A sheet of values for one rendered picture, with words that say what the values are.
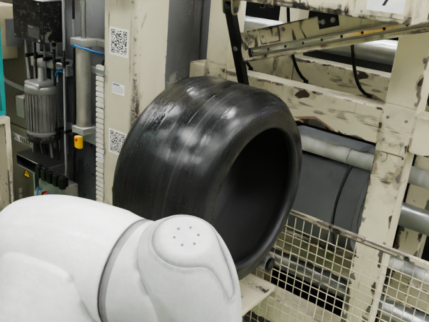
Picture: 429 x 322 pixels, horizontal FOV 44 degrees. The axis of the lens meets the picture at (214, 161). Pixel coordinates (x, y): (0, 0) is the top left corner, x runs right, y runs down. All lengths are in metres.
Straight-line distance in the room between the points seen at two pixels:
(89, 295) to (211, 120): 0.70
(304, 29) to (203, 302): 1.15
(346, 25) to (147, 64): 0.55
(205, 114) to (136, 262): 0.71
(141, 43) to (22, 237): 0.90
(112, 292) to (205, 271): 0.11
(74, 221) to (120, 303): 0.11
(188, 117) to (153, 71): 0.30
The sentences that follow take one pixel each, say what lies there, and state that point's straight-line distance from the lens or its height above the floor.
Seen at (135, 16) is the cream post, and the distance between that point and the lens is 1.44.
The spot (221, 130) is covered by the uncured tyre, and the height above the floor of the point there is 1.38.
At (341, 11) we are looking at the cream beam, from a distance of 1.39.
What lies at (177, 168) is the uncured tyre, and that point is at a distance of 1.19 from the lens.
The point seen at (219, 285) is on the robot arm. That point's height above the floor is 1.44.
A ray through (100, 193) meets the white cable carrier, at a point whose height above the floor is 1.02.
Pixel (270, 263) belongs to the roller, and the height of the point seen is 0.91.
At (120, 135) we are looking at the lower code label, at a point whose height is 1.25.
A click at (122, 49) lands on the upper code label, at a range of 1.48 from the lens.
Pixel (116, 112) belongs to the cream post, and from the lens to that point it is 1.54.
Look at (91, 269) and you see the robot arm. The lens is 0.60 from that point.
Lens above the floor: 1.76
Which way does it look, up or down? 22 degrees down
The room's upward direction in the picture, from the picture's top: 5 degrees clockwise
